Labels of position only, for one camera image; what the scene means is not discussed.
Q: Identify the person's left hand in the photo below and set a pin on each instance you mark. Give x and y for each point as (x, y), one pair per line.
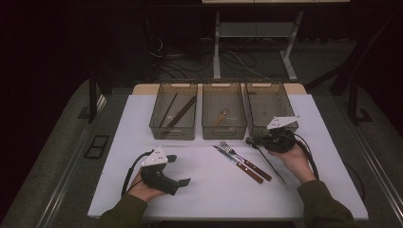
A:
(142, 190)

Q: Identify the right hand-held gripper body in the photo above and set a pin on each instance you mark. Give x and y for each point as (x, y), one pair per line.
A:
(280, 142)

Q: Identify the black chopstick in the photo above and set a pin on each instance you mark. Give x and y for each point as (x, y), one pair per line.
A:
(168, 109)

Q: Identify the black metal stand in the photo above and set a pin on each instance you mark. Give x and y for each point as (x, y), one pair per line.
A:
(353, 101)
(92, 95)

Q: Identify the person's right hand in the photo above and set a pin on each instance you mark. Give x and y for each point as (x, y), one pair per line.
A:
(297, 161)

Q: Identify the metal spoon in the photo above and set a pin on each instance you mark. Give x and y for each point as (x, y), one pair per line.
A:
(272, 168)

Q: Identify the metal floor rail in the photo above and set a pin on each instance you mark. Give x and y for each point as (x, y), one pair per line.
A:
(380, 171)
(68, 177)

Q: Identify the clear amber plastic spoon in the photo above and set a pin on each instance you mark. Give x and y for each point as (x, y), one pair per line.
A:
(220, 117)

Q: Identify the white desk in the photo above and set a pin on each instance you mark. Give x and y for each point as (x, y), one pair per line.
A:
(217, 47)

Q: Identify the black floor outlet frame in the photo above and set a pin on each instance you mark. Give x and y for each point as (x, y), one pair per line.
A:
(96, 146)

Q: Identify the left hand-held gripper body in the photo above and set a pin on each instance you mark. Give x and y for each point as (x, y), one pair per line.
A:
(155, 179)

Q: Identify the dark brown chopstick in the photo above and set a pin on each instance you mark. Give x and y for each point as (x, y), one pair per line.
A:
(181, 114)

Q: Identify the smoky clear plastic bin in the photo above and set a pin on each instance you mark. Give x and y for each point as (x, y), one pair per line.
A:
(228, 104)
(266, 104)
(183, 123)

